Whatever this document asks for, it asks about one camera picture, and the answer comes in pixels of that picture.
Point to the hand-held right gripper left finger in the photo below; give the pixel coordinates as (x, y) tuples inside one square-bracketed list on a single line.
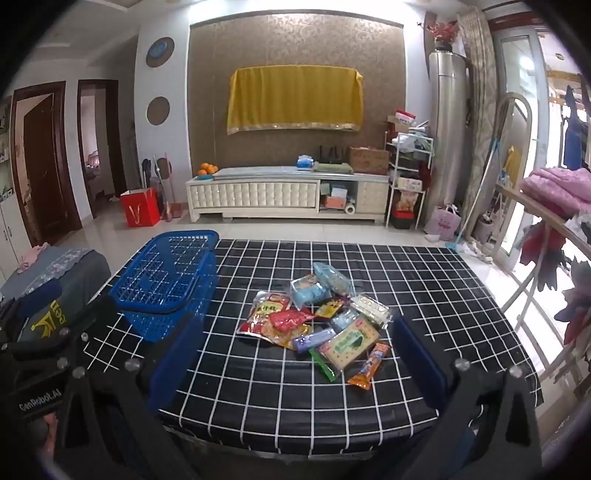
[(178, 360)]

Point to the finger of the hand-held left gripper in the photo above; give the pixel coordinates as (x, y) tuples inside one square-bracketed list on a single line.
[(92, 318), (39, 296)]

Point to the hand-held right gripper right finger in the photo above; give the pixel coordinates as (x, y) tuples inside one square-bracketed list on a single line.
[(415, 360)]

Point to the orange sausage snack packet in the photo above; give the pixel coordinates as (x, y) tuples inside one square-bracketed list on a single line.
[(371, 367)]

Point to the green white cracker packet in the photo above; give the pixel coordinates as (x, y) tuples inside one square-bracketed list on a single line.
[(353, 344)]

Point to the clear packet of white candies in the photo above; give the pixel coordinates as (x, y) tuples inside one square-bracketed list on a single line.
[(369, 310)]

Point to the blue plastic basket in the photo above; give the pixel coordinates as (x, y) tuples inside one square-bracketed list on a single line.
[(161, 277)]

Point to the pale blue snack packet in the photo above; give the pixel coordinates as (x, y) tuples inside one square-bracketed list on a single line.
[(344, 318)]

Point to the green stick snack packet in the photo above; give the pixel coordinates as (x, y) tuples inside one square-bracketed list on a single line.
[(324, 365)]

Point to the red white snack packet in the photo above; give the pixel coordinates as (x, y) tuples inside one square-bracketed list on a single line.
[(263, 316)]

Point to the purple yellow snack packet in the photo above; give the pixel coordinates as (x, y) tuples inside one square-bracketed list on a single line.
[(330, 308)]

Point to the small purple snack packet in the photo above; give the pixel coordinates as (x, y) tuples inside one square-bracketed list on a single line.
[(311, 342)]

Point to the light blue striped cake packet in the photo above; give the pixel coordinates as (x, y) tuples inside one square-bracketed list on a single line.
[(331, 277)]

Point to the orange yellow snack packet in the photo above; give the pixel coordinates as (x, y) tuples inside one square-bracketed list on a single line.
[(295, 336)]

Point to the light blue cartoon snack packet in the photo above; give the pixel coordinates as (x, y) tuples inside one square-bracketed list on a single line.
[(308, 291)]

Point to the black white checked tablecloth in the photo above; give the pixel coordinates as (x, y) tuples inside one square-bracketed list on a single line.
[(277, 406)]

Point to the red paper bag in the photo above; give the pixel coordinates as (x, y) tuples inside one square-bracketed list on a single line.
[(138, 207)]

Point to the brown wooden door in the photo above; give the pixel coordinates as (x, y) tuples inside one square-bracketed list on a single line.
[(41, 170)]

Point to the broom with dustpan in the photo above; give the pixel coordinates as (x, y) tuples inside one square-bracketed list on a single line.
[(168, 203)]

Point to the pink shopping bag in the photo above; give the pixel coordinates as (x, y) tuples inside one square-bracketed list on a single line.
[(441, 224)]

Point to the blue mop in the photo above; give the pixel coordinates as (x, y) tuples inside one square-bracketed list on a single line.
[(475, 198)]

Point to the white metal shelf rack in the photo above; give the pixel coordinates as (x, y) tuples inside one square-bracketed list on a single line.
[(408, 184)]

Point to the white TV cabinet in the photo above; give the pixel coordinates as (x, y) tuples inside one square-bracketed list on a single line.
[(254, 194)]

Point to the heap of oranges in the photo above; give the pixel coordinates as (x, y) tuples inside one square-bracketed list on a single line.
[(207, 169)]

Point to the clothes drying rack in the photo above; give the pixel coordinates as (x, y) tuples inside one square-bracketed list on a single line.
[(531, 205)]

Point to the cardboard box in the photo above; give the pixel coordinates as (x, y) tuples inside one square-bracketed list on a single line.
[(368, 160)]

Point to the black router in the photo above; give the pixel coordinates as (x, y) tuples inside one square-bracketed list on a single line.
[(328, 159)]

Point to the pink folded blanket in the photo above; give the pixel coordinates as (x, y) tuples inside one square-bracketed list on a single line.
[(554, 189)]

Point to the silver standing air conditioner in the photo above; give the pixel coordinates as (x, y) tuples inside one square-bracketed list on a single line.
[(450, 138)]

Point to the blue tissue box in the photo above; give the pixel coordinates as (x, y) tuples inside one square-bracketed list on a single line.
[(304, 163)]

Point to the patterned beige curtain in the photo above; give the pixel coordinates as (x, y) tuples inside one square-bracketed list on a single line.
[(480, 115)]

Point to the hanging blue garment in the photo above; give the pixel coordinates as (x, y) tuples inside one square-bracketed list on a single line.
[(575, 134)]

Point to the yellow cloth cover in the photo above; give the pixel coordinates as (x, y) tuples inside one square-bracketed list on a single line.
[(295, 101)]

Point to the vase with red flowers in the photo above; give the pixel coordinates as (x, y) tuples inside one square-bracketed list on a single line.
[(444, 37)]

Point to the brown round wall plaque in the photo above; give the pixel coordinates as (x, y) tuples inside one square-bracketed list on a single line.
[(158, 110)]

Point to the arched metal frame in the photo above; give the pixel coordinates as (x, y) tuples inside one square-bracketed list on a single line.
[(526, 120)]

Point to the blue round wall plate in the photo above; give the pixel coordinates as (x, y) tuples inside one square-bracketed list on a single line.
[(160, 51)]

